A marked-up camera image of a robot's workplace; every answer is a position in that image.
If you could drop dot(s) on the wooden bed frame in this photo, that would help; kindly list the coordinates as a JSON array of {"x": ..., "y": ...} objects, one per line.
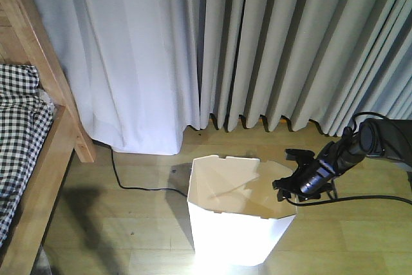
[{"x": 24, "y": 41}]

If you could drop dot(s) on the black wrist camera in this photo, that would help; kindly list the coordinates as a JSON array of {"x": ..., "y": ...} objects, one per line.
[{"x": 303, "y": 157}]

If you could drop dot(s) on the grey pleated curtain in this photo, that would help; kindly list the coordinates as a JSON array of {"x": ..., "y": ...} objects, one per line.
[{"x": 301, "y": 60}]

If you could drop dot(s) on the white sheer curtain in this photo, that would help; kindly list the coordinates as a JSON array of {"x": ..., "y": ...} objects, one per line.
[{"x": 131, "y": 68}]

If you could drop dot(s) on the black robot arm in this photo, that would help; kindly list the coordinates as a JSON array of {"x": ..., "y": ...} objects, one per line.
[{"x": 376, "y": 138}]

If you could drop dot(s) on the black white checkered bedding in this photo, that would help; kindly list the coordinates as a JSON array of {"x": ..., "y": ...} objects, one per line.
[{"x": 26, "y": 118}]

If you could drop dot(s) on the white plastic trash bin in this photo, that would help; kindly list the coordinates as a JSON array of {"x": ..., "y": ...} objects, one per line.
[{"x": 234, "y": 212}]

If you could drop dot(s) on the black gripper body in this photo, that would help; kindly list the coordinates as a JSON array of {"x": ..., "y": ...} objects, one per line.
[{"x": 308, "y": 182}]

